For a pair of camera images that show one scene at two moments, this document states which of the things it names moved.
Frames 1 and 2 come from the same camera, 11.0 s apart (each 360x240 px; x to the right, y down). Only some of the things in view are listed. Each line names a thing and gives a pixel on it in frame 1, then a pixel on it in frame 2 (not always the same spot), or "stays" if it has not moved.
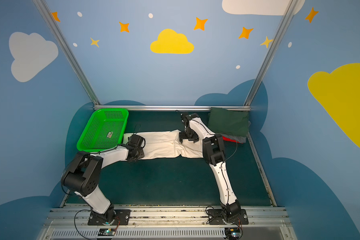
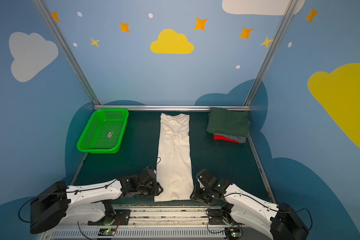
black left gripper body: x=132 y=154 → x=155 y=188
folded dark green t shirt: x=233 y=122 stays
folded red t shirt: x=225 y=138 stays
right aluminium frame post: x=278 y=38 stays
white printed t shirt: x=164 y=144 → x=174 y=178
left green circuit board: x=107 y=232 stays
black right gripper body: x=186 y=135 → x=196 y=194
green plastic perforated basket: x=104 y=130 stays
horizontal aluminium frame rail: x=212 y=107 stays
